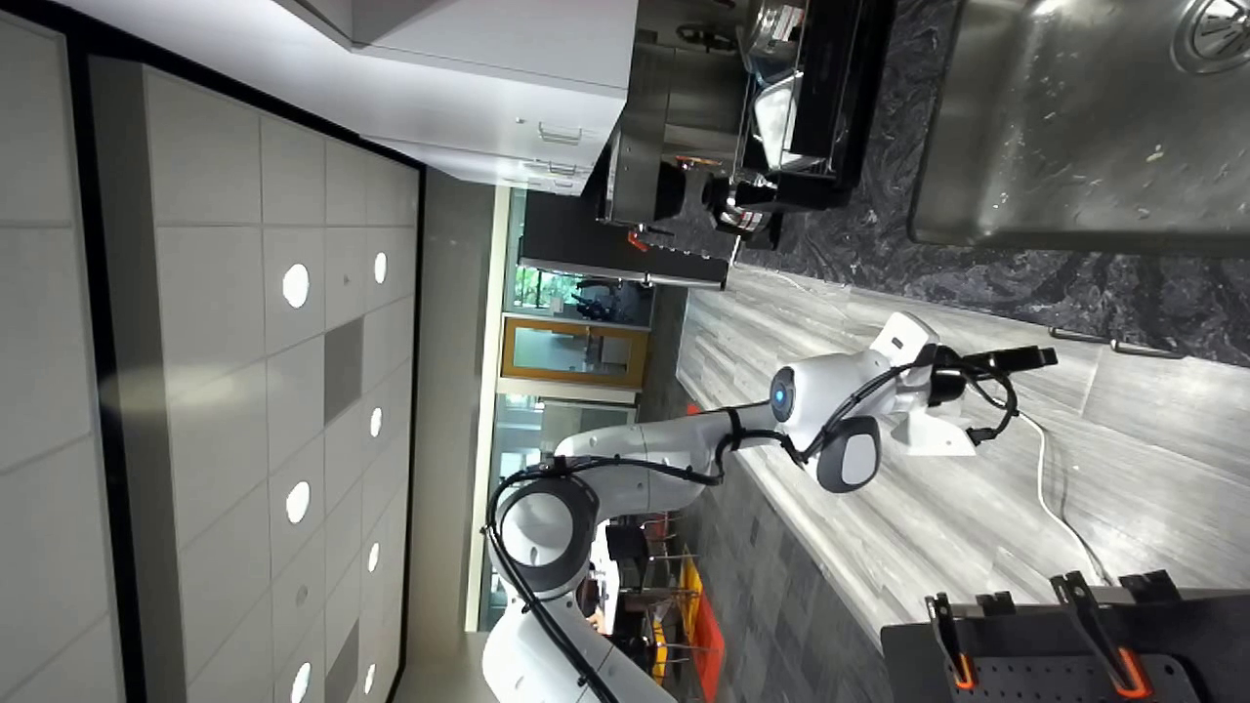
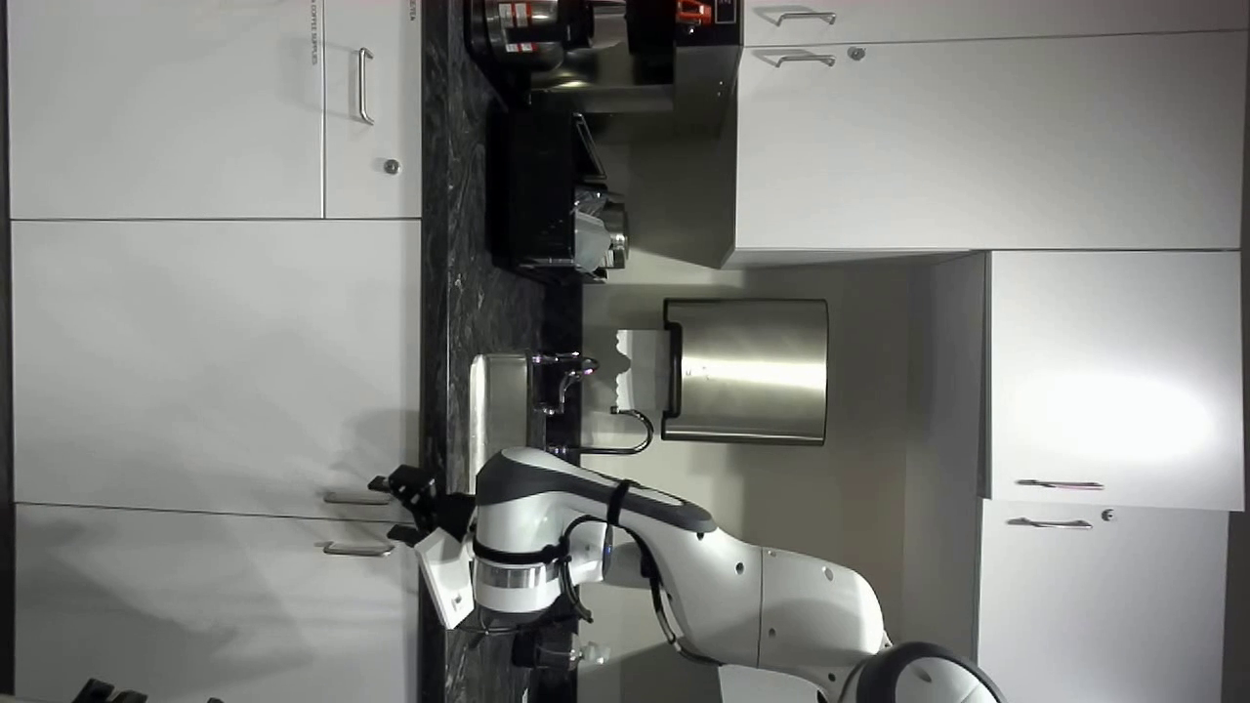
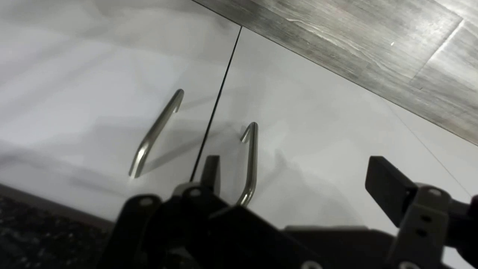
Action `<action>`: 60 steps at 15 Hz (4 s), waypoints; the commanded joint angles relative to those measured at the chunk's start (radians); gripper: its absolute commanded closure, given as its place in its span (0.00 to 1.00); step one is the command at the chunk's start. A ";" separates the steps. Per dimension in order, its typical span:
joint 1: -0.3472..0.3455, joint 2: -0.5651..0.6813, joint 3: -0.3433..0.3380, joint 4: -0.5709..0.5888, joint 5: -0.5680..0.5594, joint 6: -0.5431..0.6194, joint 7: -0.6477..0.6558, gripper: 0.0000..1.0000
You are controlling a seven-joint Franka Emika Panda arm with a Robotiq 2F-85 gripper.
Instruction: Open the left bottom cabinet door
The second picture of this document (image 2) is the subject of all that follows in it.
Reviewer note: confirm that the shiny metal dishware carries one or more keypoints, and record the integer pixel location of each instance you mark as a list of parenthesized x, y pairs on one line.
[(600, 234)]

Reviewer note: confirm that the black appliance red display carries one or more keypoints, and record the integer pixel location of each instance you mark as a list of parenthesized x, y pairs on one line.
[(669, 32)]

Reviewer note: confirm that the chrome sink faucet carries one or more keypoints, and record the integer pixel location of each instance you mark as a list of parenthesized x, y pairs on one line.
[(561, 371)]

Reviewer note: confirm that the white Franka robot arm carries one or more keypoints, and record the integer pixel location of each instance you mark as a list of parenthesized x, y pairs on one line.
[(782, 600)]

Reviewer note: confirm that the small round cabinet lock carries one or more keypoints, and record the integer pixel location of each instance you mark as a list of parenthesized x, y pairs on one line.
[(1109, 514), (855, 52), (387, 164)]

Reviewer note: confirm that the stainless paper towel dispenser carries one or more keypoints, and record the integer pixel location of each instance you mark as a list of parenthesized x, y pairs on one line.
[(749, 371)]

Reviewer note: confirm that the large white wall cabinet door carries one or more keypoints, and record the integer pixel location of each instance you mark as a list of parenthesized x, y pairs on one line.
[(989, 142)]

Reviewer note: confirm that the wide white base cabinet door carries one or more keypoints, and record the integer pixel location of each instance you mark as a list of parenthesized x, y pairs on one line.
[(210, 365)]

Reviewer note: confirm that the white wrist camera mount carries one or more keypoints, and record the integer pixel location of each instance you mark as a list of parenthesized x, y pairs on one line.
[(450, 578)]

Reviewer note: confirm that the narrow white base cabinet door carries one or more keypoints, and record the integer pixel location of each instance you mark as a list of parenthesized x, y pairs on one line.
[(391, 80)]

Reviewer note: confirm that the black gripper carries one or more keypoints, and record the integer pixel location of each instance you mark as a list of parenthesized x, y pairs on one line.
[(449, 507)]

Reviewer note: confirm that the stainless steel sink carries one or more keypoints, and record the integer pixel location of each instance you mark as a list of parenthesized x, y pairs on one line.
[(498, 402)]

